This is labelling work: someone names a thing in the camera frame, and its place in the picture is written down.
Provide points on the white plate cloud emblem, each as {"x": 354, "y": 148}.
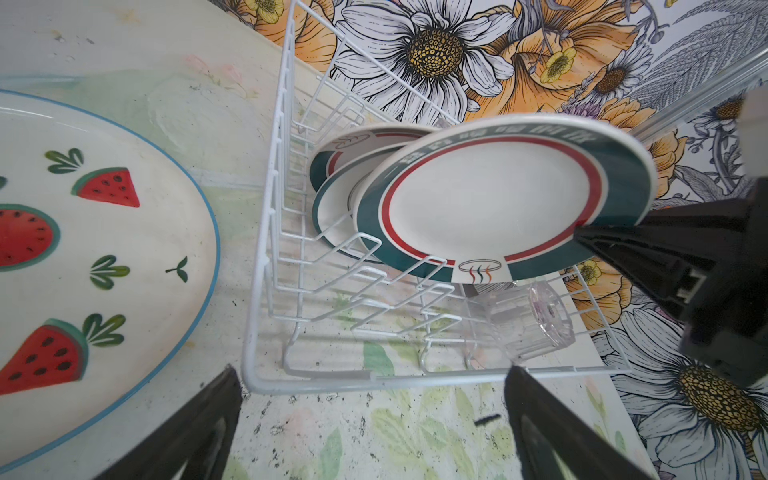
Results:
{"x": 332, "y": 207}

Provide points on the rear green rimmed plate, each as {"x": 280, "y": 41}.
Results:
{"x": 342, "y": 149}

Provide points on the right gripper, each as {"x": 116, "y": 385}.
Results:
{"x": 705, "y": 265}

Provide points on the front clear glass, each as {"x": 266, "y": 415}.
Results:
{"x": 527, "y": 321}

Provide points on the white wire dish rack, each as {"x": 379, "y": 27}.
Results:
{"x": 320, "y": 322}

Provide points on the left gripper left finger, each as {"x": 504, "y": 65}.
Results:
{"x": 194, "y": 443}

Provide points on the green red rimmed plate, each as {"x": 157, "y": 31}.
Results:
{"x": 499, "y": 199}

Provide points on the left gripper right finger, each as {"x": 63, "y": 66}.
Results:
{"x": 546, "y": 432}

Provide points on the watermelon pattern plate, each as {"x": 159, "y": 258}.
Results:
{"x": 110, "y": 253}

